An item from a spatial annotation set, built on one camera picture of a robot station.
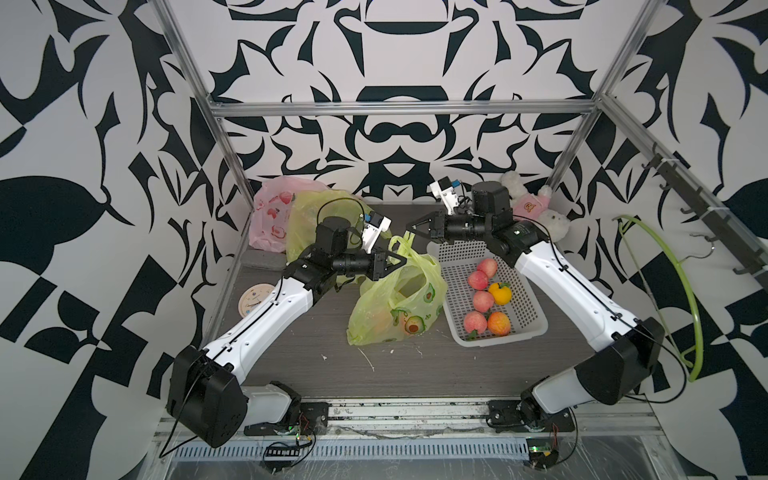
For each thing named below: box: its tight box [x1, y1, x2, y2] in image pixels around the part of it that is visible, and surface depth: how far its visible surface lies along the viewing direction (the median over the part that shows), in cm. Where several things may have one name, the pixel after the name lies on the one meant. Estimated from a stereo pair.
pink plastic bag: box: [249, 176, 328, 252], surface depth 110 cm
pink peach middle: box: [473, 290, 494, 313], surface depth 91 cm
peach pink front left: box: [463, 311, 487, 334], surface depth 86 cm
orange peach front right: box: [488, 311, 511, 337], surface depth 87 cm
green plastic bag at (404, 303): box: [346, 230, 448, 346], surface depth 75 cm
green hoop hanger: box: [612, 215, 704, 382], surface depth 66 cm
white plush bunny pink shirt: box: [500, 171, 570, 242], surface depth 111 cm
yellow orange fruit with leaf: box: [488, 282, 512, 306], surface depth 93 cm
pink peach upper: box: [468, 270, 489, 291], surface depth 96 cm
